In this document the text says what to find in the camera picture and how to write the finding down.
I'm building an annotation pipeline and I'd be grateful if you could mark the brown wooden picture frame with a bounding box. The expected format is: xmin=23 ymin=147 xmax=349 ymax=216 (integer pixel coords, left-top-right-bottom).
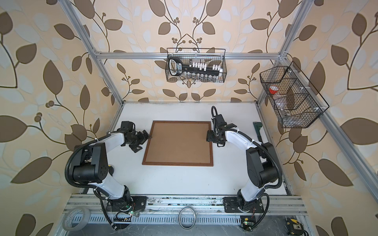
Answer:
xmin=142 ymin=120 xmax=214 ymax=167

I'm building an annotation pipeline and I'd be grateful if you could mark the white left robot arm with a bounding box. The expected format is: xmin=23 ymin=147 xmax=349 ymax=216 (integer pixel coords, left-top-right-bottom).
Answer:
xmin=65 ymin=121 xmax=151 ymax=212

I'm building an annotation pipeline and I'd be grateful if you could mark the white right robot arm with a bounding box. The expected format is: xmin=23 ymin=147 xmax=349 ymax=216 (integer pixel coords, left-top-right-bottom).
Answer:
xmin=206 ymin=114 xmax=283 ymax=212

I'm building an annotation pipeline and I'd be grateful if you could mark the black socket set holder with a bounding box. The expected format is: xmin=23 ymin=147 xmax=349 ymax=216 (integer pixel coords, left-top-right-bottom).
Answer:
xmin=165 ymin=57 xmax=226 ymax=78

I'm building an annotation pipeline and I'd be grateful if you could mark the red capped clear container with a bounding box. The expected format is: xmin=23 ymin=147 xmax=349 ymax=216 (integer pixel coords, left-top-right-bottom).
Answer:
xmin=269 ymin=86 xmax=279 ymax=95

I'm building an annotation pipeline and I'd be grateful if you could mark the clear tape roll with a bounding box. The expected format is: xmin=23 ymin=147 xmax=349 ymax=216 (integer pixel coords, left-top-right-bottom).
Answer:
xmin=62 ymin=206 xmax=91 ymax=232

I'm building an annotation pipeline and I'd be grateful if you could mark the yellow black tape measure right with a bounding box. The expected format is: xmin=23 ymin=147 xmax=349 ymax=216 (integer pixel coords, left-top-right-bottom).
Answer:
xmin=286 ymin=218 xmax=305 ymax=236

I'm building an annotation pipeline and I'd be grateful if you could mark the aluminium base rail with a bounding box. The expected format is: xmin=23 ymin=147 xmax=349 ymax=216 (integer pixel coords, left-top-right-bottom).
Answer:
xmin=58 ymin=193 xmax=308 ymax=226

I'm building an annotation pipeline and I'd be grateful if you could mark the metal ring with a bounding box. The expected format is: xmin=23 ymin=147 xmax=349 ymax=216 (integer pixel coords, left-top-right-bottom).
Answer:
xmin=177 ymin=206 xmax=197 ymax=230

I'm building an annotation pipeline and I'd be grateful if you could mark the black wire basket back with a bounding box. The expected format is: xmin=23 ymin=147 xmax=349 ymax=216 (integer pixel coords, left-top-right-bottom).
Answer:
xmin=165 ymin=47 xmax=227 ymax=83

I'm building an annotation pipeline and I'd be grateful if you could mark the black wire basket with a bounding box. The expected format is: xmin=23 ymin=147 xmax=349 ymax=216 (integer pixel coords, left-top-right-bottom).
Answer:
xmin=259 ymin=62 xmax=329 ymax=128
xmin=165 ymin=47 xmax=227 ymax=83

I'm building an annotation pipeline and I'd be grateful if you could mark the black wire basket right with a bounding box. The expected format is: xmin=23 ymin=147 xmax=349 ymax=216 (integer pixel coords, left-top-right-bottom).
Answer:
xmin=259 ymin=62 xmax=329 ymax=128

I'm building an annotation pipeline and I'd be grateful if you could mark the aluminium cage frame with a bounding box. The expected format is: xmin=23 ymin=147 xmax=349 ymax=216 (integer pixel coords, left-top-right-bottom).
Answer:
xmin=59 ymin=1 xmax=378 ymax=200

